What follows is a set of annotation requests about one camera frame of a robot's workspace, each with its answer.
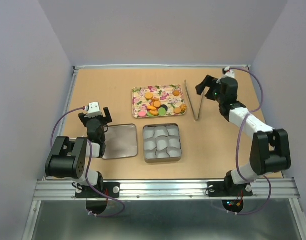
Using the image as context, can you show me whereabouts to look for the metal tongs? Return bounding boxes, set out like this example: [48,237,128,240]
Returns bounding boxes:
[184,80,204,122]

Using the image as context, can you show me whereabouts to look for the orange flower cookie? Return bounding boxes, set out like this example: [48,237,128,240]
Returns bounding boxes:
[180,104,187,112]

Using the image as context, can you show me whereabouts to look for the small ridged orange cookie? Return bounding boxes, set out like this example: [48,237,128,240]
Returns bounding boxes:
[173,90,180,97]

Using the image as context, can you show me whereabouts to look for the plain round orange cookie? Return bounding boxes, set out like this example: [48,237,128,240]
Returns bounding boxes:
[174,107,181,114]

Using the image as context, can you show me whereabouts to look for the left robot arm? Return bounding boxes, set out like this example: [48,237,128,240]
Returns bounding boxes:
[45,102,112,197]

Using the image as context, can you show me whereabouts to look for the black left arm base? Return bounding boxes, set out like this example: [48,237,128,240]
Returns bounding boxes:
[75,181,120,199]

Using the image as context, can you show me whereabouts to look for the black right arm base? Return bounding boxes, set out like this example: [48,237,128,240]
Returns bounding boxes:
[205,181,253,197]

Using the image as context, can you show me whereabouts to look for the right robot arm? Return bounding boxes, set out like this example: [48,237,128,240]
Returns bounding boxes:
[195,73,291,195]

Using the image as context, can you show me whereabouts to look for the square metal tin lid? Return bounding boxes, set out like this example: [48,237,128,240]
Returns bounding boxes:
[103,124,138,160]

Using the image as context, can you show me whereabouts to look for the pink round cookie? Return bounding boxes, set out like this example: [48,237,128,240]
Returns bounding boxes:
[138,111,146,118]

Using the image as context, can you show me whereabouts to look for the fish shaped orange cookie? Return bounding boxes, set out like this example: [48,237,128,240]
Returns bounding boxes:
[147,105,157,111]

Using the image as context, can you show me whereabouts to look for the floral serving tray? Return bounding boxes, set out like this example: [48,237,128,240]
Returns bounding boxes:
[132,84,187,119]

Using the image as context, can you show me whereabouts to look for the dotted biscuit on green cookie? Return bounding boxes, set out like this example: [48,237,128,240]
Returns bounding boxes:
[147,110,159,117]

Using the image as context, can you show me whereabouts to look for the black sandwich cookie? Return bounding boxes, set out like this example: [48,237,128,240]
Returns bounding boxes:
[160,104,168,111]

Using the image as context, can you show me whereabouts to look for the stacked round orange cookie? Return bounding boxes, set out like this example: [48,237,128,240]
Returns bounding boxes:
[153,100,161,108]

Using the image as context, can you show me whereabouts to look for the green sandwich cookie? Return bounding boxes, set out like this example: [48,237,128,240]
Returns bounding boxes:
[158,107,166,116]

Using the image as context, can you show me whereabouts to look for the square metal tin box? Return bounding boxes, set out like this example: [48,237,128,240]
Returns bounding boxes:
[142,123,182,164]

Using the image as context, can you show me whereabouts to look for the white paper cup liner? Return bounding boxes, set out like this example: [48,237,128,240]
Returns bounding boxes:
[156,136,168,151]

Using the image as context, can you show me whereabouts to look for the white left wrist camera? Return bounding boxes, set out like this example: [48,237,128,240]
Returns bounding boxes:
[84,102,102,118]

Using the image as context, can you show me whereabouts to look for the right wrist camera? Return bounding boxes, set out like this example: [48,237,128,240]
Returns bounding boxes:
[222,66,235,79]

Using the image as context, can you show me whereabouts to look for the aluminium front rail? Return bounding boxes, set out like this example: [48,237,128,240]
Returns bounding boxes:
[33,178,300,201]

